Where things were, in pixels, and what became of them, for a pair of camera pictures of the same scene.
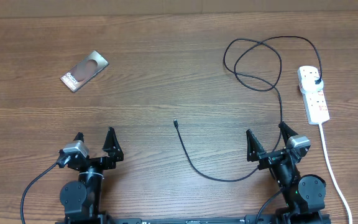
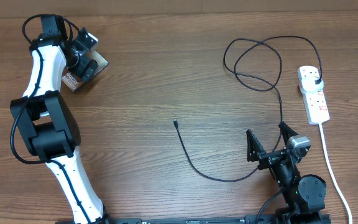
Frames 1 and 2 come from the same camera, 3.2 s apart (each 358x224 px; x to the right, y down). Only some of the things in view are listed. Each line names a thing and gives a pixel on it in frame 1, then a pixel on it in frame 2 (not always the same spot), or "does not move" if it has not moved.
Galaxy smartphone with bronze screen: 84,71 does not move
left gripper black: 115,150 -> 88,71
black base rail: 258,219 does not move
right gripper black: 255,152 does not move
